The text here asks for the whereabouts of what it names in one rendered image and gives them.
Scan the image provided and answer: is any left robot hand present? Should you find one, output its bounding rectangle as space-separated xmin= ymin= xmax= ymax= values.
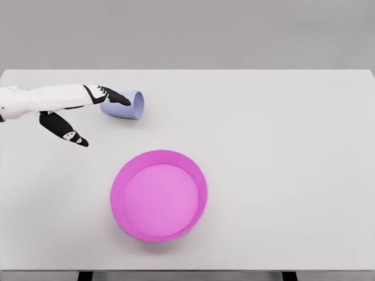
xmin=26 ymin=84 xmax=132 ymax=148

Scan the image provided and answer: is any lavender blue cup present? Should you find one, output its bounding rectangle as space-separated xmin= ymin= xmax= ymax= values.
xmin=100 ymin=90 xmax=145 ymax=121

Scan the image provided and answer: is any pink round plate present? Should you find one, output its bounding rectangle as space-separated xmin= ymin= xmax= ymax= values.
xmin=110 ymin=149 xmax=209 ymax=242

